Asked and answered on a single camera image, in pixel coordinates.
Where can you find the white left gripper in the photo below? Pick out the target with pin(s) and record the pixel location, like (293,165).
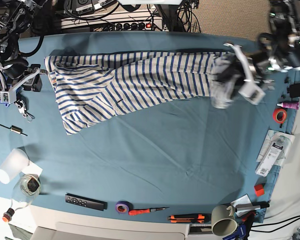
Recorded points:
(255,68)

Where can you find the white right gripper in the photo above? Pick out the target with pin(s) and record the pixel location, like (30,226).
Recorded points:
(30,80)

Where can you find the blue white striped T-shirt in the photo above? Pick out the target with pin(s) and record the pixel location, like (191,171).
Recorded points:
(90,89)

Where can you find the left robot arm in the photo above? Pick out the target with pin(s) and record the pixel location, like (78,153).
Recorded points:
(282,46)

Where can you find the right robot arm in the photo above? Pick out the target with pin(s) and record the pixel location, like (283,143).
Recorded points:
(15,71)

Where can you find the allen key with brass sleeve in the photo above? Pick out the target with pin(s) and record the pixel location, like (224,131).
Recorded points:
(14,129)

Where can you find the purple glue tube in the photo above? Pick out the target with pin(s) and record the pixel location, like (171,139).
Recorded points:
(289,105)

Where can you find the red tape roll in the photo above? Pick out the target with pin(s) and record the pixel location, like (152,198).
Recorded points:
(279,115)

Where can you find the black square pad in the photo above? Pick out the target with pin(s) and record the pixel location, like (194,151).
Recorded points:
(294,90)

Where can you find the white paper cup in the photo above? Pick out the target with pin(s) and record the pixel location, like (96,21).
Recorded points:
(14,164)

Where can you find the packaged item on card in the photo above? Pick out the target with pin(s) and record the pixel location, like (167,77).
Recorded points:
(274,151)

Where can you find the teal table cloth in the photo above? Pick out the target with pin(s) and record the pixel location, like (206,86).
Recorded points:
(185,154)

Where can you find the black power strip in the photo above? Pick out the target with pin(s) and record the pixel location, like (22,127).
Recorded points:
(126,26)

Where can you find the clear glass bottle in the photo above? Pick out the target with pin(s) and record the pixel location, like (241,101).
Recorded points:
(24,193)

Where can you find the small red cube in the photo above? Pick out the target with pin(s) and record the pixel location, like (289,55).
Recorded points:
(259,190)

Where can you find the black marker pen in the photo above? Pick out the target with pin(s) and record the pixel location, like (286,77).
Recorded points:
(242,209)

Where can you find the black remote control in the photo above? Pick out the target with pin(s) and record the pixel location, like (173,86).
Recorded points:
(85,202)

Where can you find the orange black utility knife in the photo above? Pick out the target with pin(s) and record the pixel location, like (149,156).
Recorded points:
(189,218)

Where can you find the grey ceramic mug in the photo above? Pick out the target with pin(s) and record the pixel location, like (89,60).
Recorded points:
(223,221)

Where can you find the purple tape roll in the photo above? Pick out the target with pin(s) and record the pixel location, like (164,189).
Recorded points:
(123,207)

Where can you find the blue black bar clamp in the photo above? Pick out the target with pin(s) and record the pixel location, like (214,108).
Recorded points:
(243,229)

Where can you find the silver carabiner keychain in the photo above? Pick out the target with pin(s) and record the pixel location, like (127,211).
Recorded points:
(22,109)

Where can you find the orange handled screwdriver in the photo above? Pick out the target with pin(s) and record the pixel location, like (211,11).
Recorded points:
(136,212)

